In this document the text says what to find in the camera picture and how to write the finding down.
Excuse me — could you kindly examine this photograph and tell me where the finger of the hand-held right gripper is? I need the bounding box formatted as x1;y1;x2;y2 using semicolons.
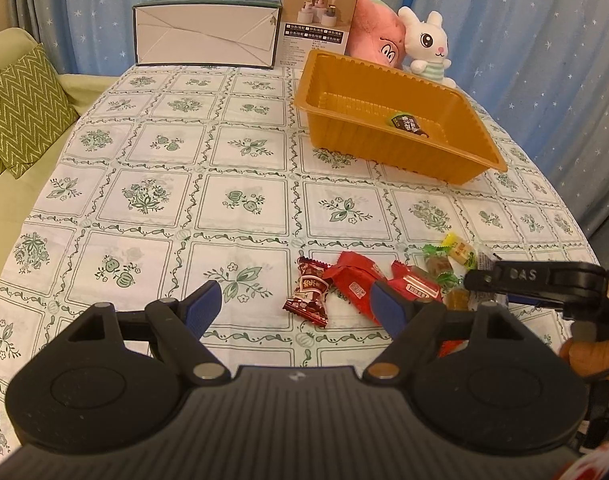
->
507;294;607;321
463;260;607;302

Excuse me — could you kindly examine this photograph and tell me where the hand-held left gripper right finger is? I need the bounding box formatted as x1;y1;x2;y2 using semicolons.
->
361;280;529;386

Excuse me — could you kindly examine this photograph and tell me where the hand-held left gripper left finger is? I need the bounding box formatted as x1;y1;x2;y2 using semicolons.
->
63;280;231;387

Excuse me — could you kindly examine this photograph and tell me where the red snack packet white label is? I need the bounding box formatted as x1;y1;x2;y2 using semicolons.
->
388;260;444;303

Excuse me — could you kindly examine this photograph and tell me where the plain red snack packet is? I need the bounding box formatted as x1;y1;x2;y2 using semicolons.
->
323;251;385;323

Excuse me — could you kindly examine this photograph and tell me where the amber candy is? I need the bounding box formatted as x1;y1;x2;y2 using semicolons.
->
444;287;479;312

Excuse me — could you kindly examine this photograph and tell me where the yellow candy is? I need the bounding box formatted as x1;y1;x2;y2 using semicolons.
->
443;232;478;267

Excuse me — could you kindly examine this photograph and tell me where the maroon candy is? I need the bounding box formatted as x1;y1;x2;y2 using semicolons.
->
283;256;332;328

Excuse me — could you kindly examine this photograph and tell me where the orange plastic tray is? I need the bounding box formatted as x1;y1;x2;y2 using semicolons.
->
293;50;508;186

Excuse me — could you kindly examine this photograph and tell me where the dark candy green rim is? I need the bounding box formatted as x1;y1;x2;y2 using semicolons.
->
388;112;419;134

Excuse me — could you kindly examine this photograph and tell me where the person's right hand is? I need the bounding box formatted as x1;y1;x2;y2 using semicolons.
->
559;339;609;379

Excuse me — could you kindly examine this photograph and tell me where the green floral tablecloth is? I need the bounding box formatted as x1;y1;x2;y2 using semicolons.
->
0;62;598;461

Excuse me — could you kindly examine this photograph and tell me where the red white printed cloth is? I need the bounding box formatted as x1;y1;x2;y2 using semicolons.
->
557;447;609;480

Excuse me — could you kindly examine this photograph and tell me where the pale green sofa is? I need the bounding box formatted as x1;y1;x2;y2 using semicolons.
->
0;27;121;321

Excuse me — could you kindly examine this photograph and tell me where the white bunny plush toy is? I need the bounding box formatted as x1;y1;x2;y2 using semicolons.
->
397;6;458;89

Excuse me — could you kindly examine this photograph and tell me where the blue star curtain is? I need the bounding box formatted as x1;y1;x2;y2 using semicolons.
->
7;0;609;241

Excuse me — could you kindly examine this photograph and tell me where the white cardboard box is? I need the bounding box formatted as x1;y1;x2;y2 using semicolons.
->
133;0;284;70

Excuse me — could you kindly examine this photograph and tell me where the pink plush toy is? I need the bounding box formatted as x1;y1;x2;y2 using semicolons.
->
345;0;409;70

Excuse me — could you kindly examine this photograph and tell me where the beige printed product box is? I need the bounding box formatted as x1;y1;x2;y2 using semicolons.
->
279;0;359;67

